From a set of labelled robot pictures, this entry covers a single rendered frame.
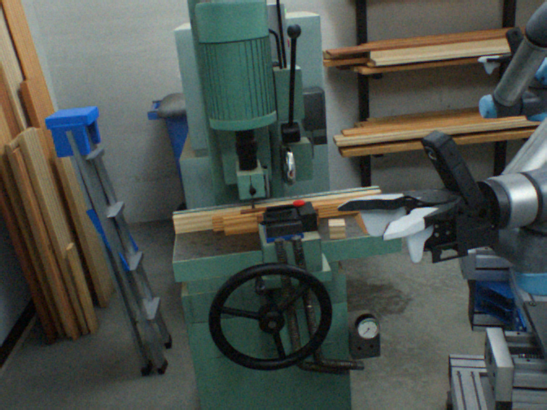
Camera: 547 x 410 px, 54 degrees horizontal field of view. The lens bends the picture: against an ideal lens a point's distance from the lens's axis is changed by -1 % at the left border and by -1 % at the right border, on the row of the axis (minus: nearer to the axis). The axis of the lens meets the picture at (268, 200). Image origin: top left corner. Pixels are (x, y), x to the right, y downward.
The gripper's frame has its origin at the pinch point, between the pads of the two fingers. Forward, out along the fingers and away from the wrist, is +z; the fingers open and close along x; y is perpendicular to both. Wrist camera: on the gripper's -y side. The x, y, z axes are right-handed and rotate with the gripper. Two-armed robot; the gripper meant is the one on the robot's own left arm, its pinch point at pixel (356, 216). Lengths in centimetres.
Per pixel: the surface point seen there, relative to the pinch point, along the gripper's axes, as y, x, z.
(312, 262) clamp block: 27, 55, -9
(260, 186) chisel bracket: 10, 75, -3
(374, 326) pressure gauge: 50, 59, -25
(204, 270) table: 28, 68, 16
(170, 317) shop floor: 98, 198, 29
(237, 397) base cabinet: 70, 73, 13
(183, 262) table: 25, 68, 21
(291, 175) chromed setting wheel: 11, 85, -14
